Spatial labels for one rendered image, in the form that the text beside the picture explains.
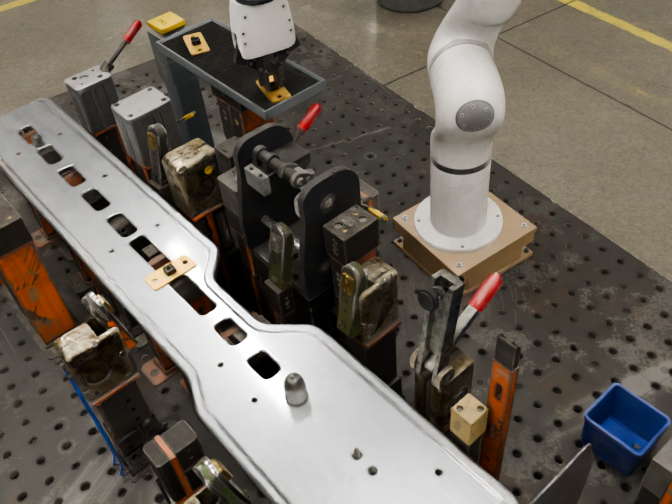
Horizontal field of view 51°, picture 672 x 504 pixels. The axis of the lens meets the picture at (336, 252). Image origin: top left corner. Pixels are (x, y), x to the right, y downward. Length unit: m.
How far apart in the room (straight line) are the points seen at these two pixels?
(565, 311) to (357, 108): 0.89
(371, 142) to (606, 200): 1.23
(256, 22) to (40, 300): 0.70
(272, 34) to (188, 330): 0.51
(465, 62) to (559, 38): 2.65
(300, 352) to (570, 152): 2.20
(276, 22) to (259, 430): 0.65
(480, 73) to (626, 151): 1.96
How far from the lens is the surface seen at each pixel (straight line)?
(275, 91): 1.30
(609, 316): 1.54
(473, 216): 1.48
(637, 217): 2.85
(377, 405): 1.00
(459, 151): 1.35
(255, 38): 1.22
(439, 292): 0.85
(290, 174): 1.07
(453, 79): 1.24
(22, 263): 1.46
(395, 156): 1.88
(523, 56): 3.72
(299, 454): 0.97
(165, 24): 1.60
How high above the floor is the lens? 1.84
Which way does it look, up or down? 45 degrees down
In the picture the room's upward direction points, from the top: 6 degrees counter-clockwise
